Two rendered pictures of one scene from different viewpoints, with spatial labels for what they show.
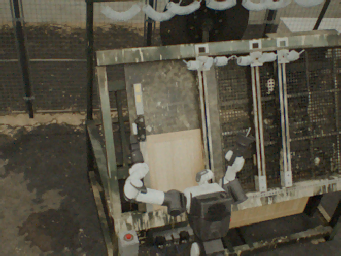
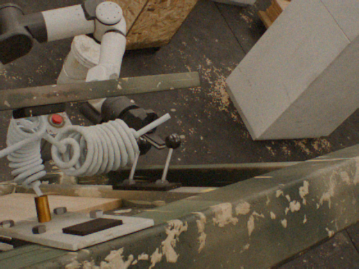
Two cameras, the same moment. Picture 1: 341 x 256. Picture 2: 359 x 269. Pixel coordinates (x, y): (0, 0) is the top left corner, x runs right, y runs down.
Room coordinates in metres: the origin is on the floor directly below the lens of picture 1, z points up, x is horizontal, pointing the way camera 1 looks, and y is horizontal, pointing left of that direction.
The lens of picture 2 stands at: (3.13, -0.39, 2.36)
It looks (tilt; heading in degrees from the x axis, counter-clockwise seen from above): 40 degrees down; 139
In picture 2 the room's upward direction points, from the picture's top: 40 degrees clockwise
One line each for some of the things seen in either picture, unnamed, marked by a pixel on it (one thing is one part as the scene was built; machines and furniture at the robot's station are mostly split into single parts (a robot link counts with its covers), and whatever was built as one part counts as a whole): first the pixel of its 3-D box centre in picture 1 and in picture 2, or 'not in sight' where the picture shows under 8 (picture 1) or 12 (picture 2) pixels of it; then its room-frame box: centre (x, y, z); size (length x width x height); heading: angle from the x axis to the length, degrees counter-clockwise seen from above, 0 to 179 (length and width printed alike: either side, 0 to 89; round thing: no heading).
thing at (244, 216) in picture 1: (267, 200); not in sight; (2.75, -0.95, 0.53); 0.90 x 0.02 x 0.55; 112
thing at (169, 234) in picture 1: (181, 238); not in sight; (2.10, -0.18, 0.69); 0.50 x 0.14 x 0.24; 112
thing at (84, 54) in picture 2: not in sight; (90, 62); (0.76, 0.73, 0.24); 0.32 x 0.30 x 0.47; 103
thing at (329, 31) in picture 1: (292, 76); not in sight; (3.53, -1.07, 1.38); 0.70 x 0.15 x 0.85; 112
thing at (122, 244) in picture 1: (128, 245); (47, 135); (1.88, 0.20, 0.84); 0.12 x 0.12 x 0.18; 22
